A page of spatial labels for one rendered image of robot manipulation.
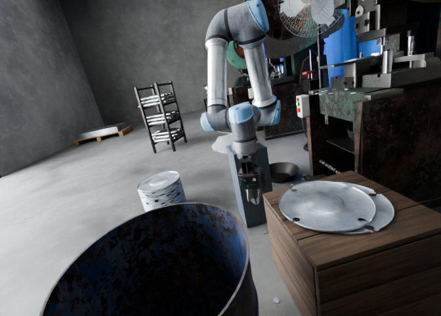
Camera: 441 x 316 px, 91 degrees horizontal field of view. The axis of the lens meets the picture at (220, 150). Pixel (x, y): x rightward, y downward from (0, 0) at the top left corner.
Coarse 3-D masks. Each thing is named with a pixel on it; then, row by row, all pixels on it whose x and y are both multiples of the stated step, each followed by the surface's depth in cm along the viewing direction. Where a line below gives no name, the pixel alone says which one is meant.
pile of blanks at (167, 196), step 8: (176, 184) 145; (144, 192) 140; (152, 192) 137; (160, 192) 136; (168, 192) 139; (176, 192) 145; (144, 200) 140; (152, 200) 138; (160, 200) 138; (168, 200) 140; (176, 200) 145; (184, 200) 154; (144, 208) 146; (152, 208) 140
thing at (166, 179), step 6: (156, 174) 162; (162, 174) 160; (168, 174) 158; (174, 174) 156; (144, 180) 156; (150, 180) 154; (156, 180) 150; (162, 180) 148; (168, 180) 147; (174, 180) 145; (138, 186) 148; (144, 186) 146; (150, 186) 144; (156, 186) 142; (162, 186) 140; (168, 186) 138
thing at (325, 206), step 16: (288, 192) 83; (304, 192) 81; (320, 192) 78; (336, 192) 77; (352, 192) 75; (288, 208) 74; (304, 208) 72; (320, 208) 69; (336, 208) 68; (352, 208) 67; (368, 208) 66; (304, 224) 65; (320, 224) 64; (336, 224) 62; (352, 224) 61
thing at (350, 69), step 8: (368, 56) 102; (376, 56) 102; (336, 64) 101; (344, 64) 102; (352, 64) 106; (360, 64) 104; (368, 64) 105; (344, 72) 114; (352, 72) 107; (360, 72) 105; (368, 72) 106; (344, 80) 115; (352, 80) 108
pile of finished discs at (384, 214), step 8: (352, 184) 81; (368, 192) 75; (376, 200) 70; (384, 200) 69; (376, 208) 66; (384, 208) 66; (392, 208) 65; (376, 216) 63; (384, 216) 63; (392, 216) 61; (368, 224) 61; (376, 224) 61; (384, 224) 60; (344, 232) 59; (352, 232) 59; (360, 232) 58; (368, 232) 58
